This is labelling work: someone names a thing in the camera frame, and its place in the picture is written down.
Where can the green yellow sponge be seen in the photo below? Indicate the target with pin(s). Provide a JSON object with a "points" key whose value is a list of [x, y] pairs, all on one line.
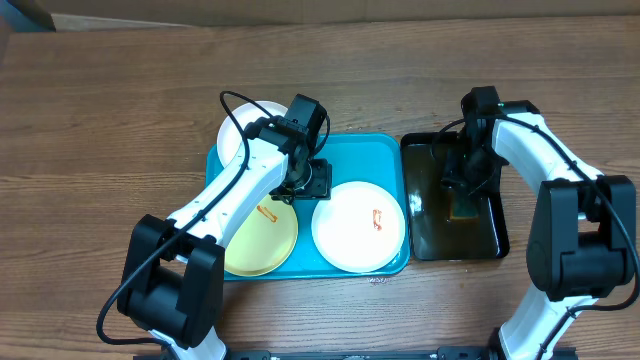
{"points": [[462, 208]]}

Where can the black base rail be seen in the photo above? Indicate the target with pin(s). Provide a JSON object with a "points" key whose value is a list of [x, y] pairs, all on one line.
{"points": [[443, 353]]}

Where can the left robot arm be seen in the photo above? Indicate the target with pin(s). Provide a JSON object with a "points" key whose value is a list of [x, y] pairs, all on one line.
{"points": [[173, 276]]}

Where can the white plate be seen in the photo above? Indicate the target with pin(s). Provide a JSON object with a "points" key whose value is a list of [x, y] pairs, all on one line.
{"points": [[360, 229], [228, 138]]}

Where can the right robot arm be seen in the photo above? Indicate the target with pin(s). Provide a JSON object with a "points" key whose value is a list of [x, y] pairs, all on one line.
{"points": [[582, 242]]}

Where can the black water basin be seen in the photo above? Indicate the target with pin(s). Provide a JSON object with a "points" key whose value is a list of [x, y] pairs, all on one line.
{"points": [[433, 235]]}

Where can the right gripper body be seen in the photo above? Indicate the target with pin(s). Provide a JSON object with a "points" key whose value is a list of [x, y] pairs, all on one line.
{"points": [[480, 175]]}

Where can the yellow-green plate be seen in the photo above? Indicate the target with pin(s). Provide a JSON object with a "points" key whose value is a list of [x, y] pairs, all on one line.
{"points": [[264, 241]]}

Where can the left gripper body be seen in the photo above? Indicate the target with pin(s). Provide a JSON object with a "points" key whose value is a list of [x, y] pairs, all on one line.
{"points": [[317, 183]]}

